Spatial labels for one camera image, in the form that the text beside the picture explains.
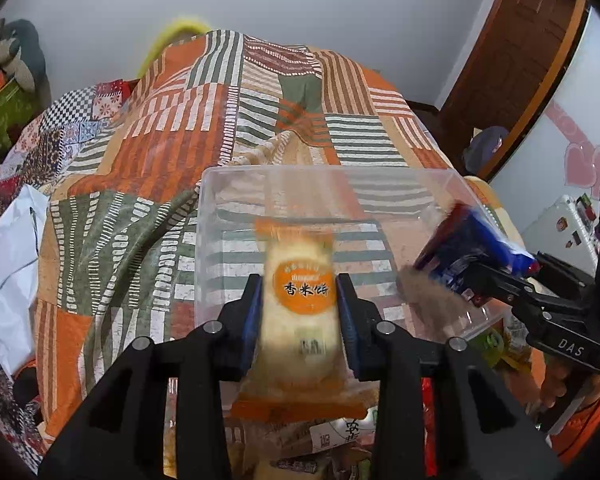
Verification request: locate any green-edged clear snack bag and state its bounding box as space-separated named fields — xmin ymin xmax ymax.
xmin=468 ymin=327 xmax=505 ymax=368

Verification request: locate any red snack packet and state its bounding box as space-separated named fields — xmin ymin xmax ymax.
xmin=420 ymin=378 xmax=438 ymax=479

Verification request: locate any blue cookie packet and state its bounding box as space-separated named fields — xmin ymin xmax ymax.
xmin=413 ymin=202 xmax=540 ymax=307

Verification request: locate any clear plastic storage bin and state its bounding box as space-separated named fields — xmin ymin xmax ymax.
xmin=195 ymin=165 xmax=508 ymax=341

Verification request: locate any orange label rice cracker pack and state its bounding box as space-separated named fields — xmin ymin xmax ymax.
xmin=230 ymin=220 xmax=378 ymax=424

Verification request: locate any brown roll with white label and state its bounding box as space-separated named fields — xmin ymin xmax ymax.
xmin=310 ymin=414 xmax=376 ymax=453

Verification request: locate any person's right hand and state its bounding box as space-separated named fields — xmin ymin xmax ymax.
xmin=540 ymin=356 xmax=571 ymax=408

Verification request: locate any wooden wardrobe with sliding doors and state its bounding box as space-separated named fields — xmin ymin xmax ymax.
xmin=490 ymin=9 xmax=600 ymax=242

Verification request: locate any orange striped patchwork quilt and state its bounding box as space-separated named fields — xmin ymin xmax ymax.
xmin=32 ymin=29 xmax=527 ymax=441

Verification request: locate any white plastic bag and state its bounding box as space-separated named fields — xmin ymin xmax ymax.
xmin=0 ymin=184 xmax=48 ymax=375

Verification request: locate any brown wooden door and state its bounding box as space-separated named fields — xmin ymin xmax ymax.
xmin=439 ymin=0 xmax=586 ymax=174

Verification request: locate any checkered patchwork blanket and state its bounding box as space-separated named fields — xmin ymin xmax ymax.
xmin=0 ymin=79 xmax=137 ymax=471

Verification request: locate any pile of cushions and boxes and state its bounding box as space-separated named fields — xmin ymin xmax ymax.
xmin=0 ymin=18 xmax=48 ymax=159

